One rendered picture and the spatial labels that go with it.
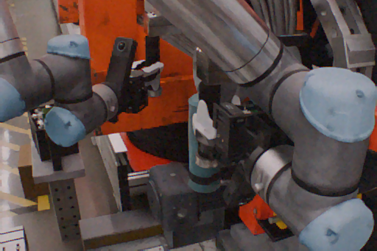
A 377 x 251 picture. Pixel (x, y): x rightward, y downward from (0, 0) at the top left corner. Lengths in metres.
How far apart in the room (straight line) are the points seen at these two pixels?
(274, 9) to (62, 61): 0.36
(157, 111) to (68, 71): 0.69
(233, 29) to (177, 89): 0.91
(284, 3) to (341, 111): 0.35
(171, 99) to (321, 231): 0.99
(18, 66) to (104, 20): 0.61
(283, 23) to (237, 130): 0.20
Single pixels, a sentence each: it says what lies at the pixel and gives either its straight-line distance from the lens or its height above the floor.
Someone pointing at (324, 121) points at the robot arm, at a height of 0.97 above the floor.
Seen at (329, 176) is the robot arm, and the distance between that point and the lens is 0.39.
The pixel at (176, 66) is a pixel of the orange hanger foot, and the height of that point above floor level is 0.71.
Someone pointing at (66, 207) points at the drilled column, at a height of 0.17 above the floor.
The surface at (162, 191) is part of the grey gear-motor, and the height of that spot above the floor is 0.40.
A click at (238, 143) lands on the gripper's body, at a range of 0.56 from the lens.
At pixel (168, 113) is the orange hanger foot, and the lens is 1.35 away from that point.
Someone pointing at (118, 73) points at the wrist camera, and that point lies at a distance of 0.84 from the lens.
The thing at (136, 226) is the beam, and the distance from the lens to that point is 1.54.
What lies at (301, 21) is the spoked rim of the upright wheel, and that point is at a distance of 0.95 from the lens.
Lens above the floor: 1.13
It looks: 24 degrees down
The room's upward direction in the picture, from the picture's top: straight up
